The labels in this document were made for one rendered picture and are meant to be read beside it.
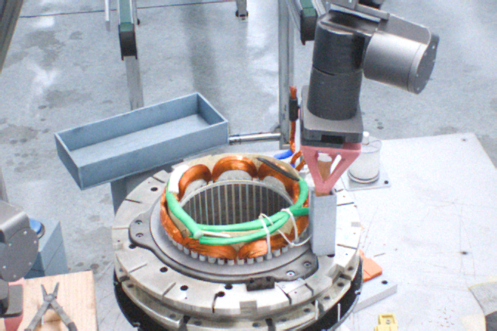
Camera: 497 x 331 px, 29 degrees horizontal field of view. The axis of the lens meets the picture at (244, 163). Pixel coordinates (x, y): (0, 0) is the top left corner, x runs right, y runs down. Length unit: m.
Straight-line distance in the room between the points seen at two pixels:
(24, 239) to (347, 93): 0.37
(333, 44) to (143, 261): 0.37
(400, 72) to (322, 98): 0.10
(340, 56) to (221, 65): 2.86
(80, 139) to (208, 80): 2.26
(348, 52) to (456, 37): 3.11
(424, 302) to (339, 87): 0.64
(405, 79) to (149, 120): 0.66
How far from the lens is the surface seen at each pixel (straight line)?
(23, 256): 0.97
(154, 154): 1.45
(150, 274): 1.16
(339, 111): 1.04
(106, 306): 1.59
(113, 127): 1.53
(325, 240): 1.16
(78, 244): 2.97
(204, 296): 1.12
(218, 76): 3.77
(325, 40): 1.01
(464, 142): 1.98
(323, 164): 1.10
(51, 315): 1.16
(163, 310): 1.16
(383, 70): 0.99
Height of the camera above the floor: 1.85
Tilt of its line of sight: 35 degrees down
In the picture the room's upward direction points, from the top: 2 degrees counter-clockwise
